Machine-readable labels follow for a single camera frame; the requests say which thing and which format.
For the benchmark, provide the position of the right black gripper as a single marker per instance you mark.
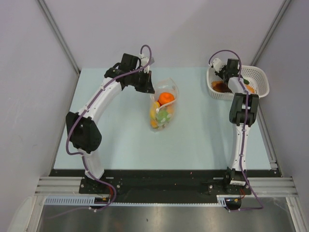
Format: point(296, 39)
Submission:
point(219, 74)

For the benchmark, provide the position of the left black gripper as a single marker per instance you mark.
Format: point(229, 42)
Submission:
point(147, 87)

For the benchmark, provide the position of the orange toy tangerine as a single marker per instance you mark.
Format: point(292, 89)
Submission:
point(165, 98)

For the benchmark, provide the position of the clear zip top bag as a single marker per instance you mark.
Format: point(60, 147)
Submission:
point(167, 85)

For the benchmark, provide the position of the green toy apple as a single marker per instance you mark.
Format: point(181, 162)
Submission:
point(163, 116)

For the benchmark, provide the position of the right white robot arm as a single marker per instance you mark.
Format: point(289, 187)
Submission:
point(242, 115)

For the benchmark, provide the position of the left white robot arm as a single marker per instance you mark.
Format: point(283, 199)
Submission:
point(83, 135)

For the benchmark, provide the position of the white plastic basket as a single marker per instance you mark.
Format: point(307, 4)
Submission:
point(256, 77)

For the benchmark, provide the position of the yellow toy corn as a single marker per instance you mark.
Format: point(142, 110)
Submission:
point(251, 89)

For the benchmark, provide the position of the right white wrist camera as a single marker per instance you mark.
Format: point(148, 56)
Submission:
point(217, 65)

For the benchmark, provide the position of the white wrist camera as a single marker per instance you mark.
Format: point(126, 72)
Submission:
point(217, 65)
point(146, 62)

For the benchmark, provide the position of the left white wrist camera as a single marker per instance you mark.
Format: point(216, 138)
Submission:
point(146, 62)

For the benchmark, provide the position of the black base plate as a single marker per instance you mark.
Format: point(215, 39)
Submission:
point(172, 186)

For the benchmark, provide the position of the aluminium frame rail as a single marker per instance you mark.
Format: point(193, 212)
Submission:
point(262, 186)

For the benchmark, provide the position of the white slotted cable duct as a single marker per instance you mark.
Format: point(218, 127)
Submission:
point(99, 202)

